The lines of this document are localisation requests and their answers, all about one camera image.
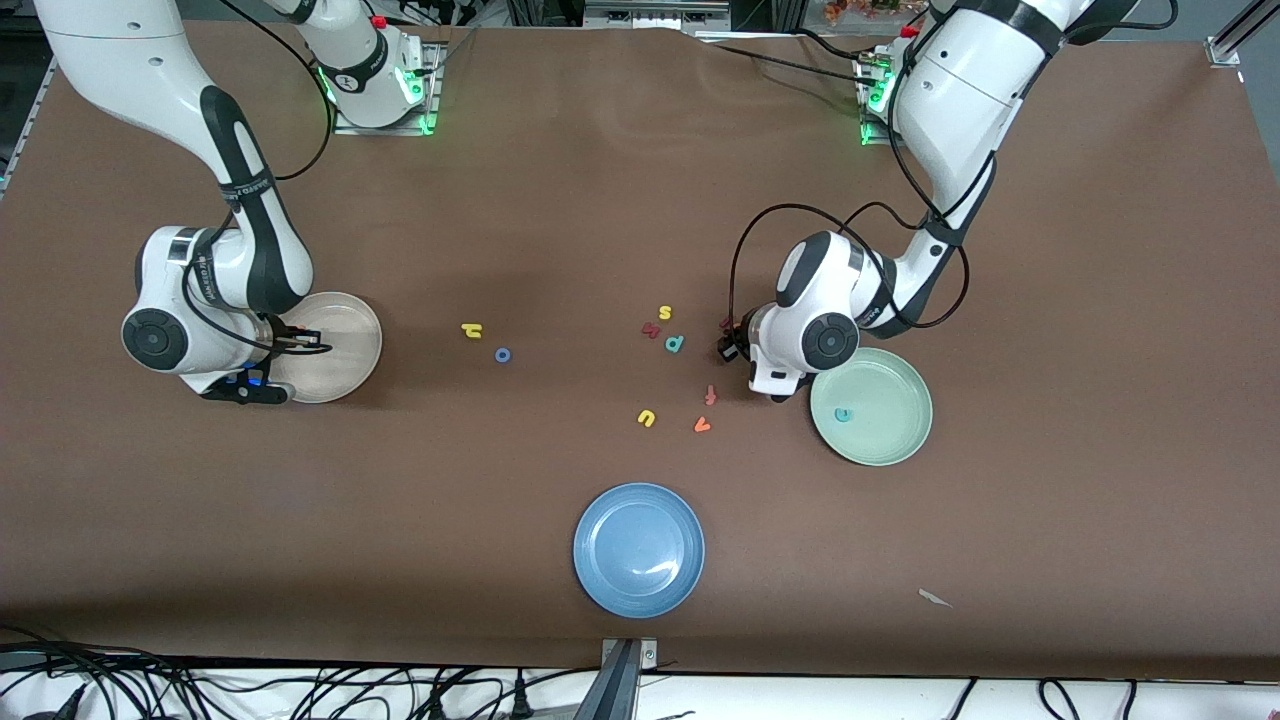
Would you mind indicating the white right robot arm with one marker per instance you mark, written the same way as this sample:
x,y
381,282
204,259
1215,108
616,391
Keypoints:
x,y
130,60

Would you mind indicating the orange artificial flowers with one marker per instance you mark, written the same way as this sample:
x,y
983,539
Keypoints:
x,y
870,8

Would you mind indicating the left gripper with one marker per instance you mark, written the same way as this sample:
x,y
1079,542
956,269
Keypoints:
x,y
733,348

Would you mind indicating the grey power strip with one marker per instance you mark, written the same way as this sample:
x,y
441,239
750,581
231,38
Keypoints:
x,y
655,14

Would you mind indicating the brown table cover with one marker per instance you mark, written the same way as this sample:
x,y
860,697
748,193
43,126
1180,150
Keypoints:
x,y
600,220

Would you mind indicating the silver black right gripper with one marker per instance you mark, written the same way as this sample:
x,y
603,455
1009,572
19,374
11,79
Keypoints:
x,y
291,338

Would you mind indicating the blue plate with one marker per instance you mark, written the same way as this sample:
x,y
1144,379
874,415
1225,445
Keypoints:
x,y
638,550

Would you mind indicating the beige brown plate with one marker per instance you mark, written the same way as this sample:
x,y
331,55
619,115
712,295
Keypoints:
x,y
345,365

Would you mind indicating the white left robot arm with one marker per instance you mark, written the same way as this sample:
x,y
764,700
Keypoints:
x,y
960,90

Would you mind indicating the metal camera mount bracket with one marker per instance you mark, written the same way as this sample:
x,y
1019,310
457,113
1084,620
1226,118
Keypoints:
x,y
622,680

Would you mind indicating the small white paper scrap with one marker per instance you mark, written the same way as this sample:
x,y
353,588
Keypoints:
x,y
935,598

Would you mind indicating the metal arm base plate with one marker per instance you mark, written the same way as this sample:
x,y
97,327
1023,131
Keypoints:
x,y
385,128
872,135

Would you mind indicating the light green plate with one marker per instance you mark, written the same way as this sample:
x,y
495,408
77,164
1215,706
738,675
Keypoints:
x,y
880,430

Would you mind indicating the aluminium frame rail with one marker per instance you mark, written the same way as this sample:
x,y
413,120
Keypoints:
x,y
1235,35
25,110

